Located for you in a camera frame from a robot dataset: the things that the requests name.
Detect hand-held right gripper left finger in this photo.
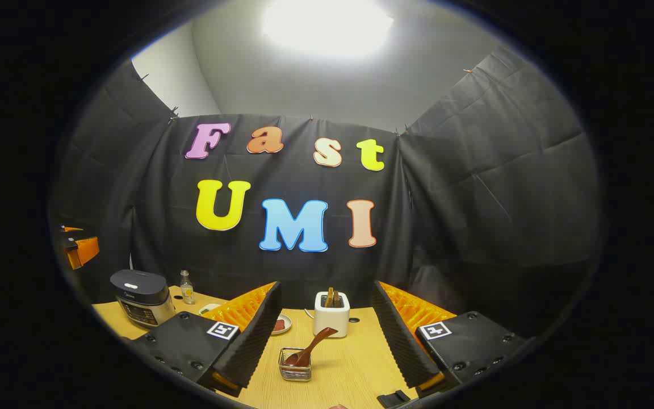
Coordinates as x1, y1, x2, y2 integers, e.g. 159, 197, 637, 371
128, 281, 282, 398

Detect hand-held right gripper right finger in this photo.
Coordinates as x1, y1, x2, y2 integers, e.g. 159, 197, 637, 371
371, 280, 529, 398

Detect brown wooden spoon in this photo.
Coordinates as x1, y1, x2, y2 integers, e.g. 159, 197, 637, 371
284, 327, 339, 367

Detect grey rice cooker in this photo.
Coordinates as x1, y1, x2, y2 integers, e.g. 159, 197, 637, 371
110, 270, 176, 329

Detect white toaster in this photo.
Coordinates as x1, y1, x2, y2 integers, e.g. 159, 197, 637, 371
313, 291, 351, 339

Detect small clear glass bottle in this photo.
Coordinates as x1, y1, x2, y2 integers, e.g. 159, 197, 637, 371
180, 270, 196, 306

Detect ceiling light panel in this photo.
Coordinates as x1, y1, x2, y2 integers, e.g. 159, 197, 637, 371
262, 0, 395, 57

